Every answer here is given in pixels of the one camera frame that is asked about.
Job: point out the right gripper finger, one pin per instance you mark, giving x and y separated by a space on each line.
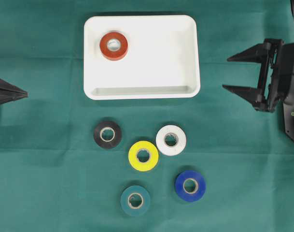
257 53
252 95

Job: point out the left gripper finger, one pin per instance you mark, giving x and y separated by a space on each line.
11 96
5 86

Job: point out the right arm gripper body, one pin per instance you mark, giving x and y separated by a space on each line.
269 77

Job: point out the white tape roll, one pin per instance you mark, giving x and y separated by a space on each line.
171 140

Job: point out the red tape roll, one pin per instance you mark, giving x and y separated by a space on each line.
113 46

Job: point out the yellow tape roll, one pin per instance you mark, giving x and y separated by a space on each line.
143 156

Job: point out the blue tape roll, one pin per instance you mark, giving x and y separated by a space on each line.
190 185

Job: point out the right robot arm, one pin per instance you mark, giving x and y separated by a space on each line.
286 86

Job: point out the white plastic tray case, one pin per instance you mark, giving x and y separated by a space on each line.
161 60

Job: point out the black tape roll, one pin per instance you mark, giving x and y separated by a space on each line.
107 134

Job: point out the green tape roll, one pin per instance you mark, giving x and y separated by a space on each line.
135 201

